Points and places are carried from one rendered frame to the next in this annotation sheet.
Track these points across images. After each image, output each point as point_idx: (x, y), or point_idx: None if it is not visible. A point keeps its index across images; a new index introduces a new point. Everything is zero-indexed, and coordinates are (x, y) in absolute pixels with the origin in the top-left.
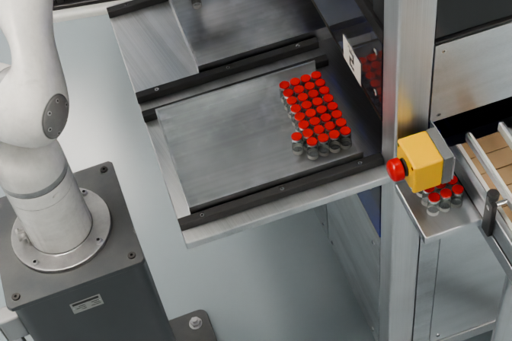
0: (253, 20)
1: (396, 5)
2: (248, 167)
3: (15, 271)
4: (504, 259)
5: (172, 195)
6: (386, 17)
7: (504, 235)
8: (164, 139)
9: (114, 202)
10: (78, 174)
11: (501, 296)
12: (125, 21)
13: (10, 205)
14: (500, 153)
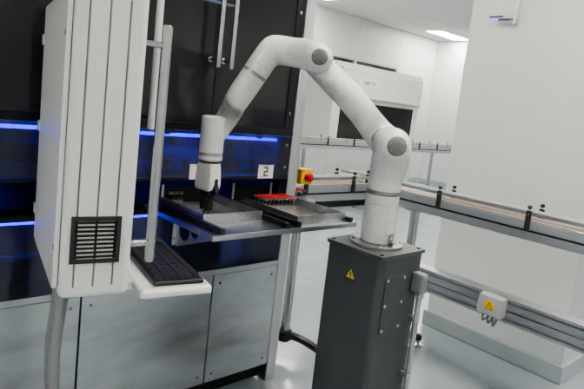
0: (211, 211)
1: (303, 109)
2: (308, 214)
3: (408, 249)
4: (312, 195)
5: (336, 223)
6: (296, 121)
7: (311, 186)
8: (308, 222)
9: (349, 236)
10: (342, 242)
11: (298, 234)
12: (225, 232)
13: (377, 253)
14: None
